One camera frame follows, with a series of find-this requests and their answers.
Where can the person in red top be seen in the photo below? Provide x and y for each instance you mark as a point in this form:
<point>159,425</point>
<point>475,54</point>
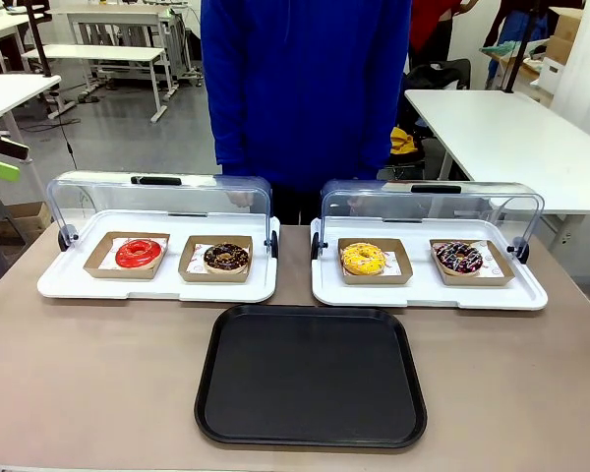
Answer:
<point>432,22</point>

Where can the red glazed donut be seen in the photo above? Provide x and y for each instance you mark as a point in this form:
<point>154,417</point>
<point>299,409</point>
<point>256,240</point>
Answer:
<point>128,258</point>

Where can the person in blue sweater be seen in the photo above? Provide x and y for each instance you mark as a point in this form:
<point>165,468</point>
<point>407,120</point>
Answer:
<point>305,88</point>

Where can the large white table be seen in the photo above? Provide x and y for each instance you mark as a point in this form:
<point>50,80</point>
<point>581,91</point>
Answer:
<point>511,142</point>

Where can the chocolate donut with nuts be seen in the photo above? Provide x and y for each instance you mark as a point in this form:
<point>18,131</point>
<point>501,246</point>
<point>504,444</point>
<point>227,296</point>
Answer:
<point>214,260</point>

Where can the black backpack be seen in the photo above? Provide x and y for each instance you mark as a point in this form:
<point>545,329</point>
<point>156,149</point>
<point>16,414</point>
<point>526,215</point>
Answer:
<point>437,74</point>

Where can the chocolate donut with sprinkles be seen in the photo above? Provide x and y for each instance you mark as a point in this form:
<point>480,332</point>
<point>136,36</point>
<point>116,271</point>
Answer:
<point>447,260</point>

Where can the brown cardboard donut box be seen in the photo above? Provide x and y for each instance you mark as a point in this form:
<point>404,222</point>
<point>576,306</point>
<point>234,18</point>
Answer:
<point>405,275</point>
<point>98,263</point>
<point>504,275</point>
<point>216,277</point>

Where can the white storage box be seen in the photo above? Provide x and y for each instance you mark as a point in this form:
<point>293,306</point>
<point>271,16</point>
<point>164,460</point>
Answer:
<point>552,74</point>

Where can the flat cardboard box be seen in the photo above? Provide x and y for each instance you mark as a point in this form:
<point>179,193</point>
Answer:
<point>29,221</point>

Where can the white metal frame desk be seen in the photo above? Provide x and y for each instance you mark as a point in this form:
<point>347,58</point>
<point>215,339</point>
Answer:
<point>123,19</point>

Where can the person's left hand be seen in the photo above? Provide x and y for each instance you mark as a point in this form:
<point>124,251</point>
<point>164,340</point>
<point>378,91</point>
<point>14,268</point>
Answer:
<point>356,200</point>

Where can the black vertical pole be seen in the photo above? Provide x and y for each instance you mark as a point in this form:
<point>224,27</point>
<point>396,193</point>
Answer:
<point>520,49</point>
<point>38,39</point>

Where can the yellow bag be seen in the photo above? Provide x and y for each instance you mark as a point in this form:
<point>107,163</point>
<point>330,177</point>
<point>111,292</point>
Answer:
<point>402,141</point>

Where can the person in dark jacket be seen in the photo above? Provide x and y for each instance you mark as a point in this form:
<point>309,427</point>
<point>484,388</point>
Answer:
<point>509,22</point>

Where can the white display case base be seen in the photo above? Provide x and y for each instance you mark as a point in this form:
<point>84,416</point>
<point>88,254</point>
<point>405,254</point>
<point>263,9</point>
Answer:
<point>78,287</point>
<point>423,295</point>

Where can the open brown cardboard box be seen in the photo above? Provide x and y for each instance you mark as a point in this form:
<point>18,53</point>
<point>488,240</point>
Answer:
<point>565,32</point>

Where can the white printed paper liner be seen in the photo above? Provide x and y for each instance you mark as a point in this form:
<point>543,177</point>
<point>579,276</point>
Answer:
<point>163,244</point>
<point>489,260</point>
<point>393,264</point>
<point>194,261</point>

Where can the yellow glazed donut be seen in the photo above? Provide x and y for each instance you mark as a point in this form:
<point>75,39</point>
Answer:
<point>354,263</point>

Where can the person's right hand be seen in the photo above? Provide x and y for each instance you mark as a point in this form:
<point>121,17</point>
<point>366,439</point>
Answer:
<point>240,198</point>

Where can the white table with grey edge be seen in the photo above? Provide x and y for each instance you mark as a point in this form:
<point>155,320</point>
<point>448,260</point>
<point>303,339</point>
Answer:
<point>10,93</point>

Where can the white long desk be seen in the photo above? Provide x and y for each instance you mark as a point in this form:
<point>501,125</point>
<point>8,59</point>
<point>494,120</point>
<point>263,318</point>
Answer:
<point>5,27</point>

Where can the black plastic serving tray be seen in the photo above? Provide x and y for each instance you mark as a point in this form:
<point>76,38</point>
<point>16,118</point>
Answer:
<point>310,378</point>

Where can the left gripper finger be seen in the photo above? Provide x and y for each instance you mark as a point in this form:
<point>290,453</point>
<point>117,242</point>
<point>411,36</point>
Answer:
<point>2,143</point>
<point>6,170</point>

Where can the white bench table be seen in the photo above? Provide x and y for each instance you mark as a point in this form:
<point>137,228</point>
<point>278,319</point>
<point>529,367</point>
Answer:
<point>93,53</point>

